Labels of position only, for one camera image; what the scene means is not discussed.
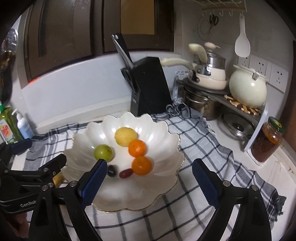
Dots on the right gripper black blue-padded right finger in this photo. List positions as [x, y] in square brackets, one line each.
[252, 221]

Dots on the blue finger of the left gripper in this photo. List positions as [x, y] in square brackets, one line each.
[20, 147]

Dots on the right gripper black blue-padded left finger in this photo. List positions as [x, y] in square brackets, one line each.
[47, 222]

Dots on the dark purple grape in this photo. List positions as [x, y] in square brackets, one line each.
[111, 171]

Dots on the green round fruit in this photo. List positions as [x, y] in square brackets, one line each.
[103, 151]

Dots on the red grape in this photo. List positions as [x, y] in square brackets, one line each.
[126, 173]

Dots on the yellow lemon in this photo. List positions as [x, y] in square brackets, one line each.
[123, 136]

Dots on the orange tangerine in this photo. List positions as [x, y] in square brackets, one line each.
[141, 165]
[137, 148]

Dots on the blue white pump bottle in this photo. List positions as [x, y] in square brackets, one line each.
[23, 125]

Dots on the green dish soap bottle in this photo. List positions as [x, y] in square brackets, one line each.
[9, 128]

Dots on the small yellow fruit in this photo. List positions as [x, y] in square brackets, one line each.
[58, 179]

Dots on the checked grey white cloth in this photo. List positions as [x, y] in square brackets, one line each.
[183, 212]

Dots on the white scalloped bowl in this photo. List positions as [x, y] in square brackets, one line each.
[135, 192]

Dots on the jar with green lid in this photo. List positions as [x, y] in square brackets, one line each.
[268, 139]

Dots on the glass pot lid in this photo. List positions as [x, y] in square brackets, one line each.
[238, 126]

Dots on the metal hanging strainer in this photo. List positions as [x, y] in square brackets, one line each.
[10, 42]

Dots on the grey corner shelf rack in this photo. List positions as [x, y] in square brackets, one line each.
[218, 95]

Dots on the wooden trivet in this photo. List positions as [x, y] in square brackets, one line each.
[245, 109]

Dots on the stainless steel pot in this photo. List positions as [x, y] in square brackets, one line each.
[211, 109]

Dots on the black scissors in block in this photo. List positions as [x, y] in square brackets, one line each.
[127, 74]

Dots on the cream round kettle pot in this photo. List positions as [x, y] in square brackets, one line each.
[248, 86]

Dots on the black knife block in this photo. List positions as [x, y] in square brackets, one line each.
[151, 94]

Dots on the cream steel stacked pot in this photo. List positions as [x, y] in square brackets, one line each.
[208, 62]

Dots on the white rice paddle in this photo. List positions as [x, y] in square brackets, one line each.
[242, 44]

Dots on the black hanging scissors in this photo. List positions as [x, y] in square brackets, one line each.
[213, 20]

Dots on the dark wooden window frame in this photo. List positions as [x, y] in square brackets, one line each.
[61, 33]

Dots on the grey knife handles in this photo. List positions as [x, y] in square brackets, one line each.
[121, 47]

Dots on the white wall socket strip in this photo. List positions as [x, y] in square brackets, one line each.
[276, 75]

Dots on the cream saucepan with handle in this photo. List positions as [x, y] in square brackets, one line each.
[216, 81]

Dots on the white hook rail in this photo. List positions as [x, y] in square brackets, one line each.
[222, 6]

